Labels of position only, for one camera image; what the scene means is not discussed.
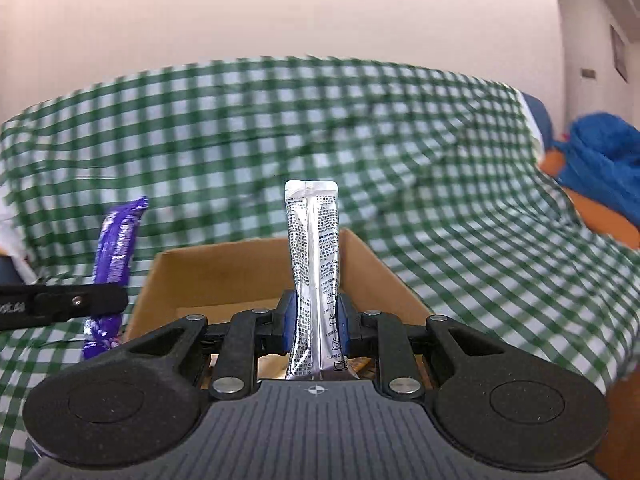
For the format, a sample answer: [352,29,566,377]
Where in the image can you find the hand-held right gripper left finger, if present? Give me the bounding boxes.
[117,289,297,401]

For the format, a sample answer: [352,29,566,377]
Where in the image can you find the purple snack packet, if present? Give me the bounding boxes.
[80,196,150,363]

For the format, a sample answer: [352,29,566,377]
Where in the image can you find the blue grey fabric bag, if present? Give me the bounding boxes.
[0,195,36,281]

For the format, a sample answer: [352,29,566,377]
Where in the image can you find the orange cushion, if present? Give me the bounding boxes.
[537,149,640,250]

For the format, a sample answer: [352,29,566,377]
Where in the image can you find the crumpled blue cloth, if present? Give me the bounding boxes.
[552,111,640,228]

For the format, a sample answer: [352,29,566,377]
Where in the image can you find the brown and silver stick packet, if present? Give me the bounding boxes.
[283,179,362,382]

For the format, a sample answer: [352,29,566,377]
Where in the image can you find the green checked cloth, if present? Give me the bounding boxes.
[0,55,640,480]

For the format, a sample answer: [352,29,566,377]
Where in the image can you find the wall picture frame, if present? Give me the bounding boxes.
[610,25,628,83]

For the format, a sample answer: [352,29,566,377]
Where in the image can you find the cardboard box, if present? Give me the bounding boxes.
[121,227,437,390]

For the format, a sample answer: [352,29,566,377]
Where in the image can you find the navy blue cushion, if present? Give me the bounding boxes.
[0,256,40,288]

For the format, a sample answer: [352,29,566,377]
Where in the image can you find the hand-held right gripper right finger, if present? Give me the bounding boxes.
[336,293,506,401]

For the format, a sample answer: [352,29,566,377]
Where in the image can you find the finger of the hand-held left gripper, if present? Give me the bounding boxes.
[31,284,130,322]

